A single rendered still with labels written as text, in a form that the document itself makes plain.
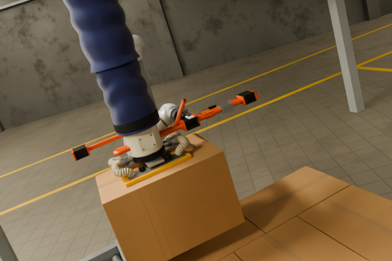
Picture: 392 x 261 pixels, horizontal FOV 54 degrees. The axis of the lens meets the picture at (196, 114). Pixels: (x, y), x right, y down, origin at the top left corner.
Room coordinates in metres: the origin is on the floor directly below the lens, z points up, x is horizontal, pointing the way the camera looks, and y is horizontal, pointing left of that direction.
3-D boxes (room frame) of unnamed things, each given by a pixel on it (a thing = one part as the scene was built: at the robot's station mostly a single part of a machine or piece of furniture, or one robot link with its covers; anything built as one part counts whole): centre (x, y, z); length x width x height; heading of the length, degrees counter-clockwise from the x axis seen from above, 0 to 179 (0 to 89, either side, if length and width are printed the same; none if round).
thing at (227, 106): (1.96, -0.16, 1.19); 0.07 x 0.07 x 0.04; 17
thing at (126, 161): (1.82, 0.29, 1.13); 0.34 x 0.25 x 0.06; 107
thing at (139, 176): (1.73, 0.26, 1.09); 0.34 x 0.10 x 0.05; 107
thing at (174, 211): (1.81, 0.27, 0.87); 0.60 x 0.40 x 0.40; 105
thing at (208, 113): (1.99, 0.13, 1.20); 0.93 x 0.30 x 0.04; 107
